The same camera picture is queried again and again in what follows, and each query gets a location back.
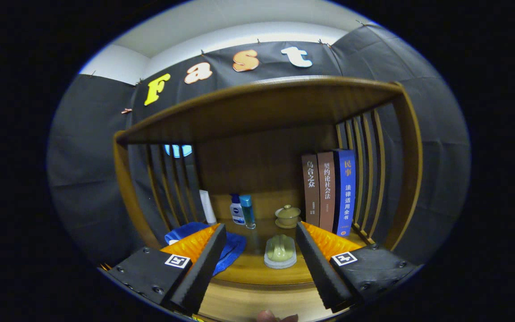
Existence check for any white lotion bottle blue cap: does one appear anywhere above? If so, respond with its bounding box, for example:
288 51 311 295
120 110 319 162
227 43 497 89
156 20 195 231
229 194 245 226

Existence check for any white tube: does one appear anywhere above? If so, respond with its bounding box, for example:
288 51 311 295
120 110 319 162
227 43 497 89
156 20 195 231
199 190 217 225

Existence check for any teal bottle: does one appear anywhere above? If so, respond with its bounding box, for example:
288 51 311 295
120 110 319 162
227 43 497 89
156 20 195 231
240 195 257 229

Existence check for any black backdrop cloth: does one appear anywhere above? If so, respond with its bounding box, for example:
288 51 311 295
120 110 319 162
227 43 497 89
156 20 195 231
46 23 471 267

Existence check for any blue book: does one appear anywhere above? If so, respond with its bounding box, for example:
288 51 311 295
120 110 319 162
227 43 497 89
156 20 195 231
333 149 356 237

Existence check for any reddish brown book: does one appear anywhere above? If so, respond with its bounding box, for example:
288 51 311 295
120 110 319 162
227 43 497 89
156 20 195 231
317 151 336 233

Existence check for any beige lidded tea cup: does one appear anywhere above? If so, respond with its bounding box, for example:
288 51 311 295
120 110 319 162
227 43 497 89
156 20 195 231
274 204 302 229

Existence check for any wooden countertop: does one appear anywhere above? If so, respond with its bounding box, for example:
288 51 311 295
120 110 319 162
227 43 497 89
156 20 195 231
159 218 376 287

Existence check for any dark brown book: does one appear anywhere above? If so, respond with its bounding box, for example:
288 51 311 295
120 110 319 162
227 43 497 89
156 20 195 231
301 154 321 228

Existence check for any folded blue towel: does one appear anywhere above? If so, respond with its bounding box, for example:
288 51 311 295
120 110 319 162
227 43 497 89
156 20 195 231
165 222 247 276

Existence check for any wooden cabinet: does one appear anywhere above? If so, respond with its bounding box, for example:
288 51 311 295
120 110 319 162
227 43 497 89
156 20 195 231
113 75 423 322

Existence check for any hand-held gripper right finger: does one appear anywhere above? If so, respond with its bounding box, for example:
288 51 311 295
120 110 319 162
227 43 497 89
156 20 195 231
295 221 419 314

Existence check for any white soap dish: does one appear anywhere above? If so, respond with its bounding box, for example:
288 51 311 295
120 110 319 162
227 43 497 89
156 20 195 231
264 241 297 269

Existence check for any wooden drawer with black knob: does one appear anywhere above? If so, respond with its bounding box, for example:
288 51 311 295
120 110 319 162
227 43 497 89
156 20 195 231
197 281 329 322

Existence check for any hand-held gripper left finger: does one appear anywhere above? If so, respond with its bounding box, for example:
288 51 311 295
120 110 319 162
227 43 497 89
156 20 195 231
106 224 228 315

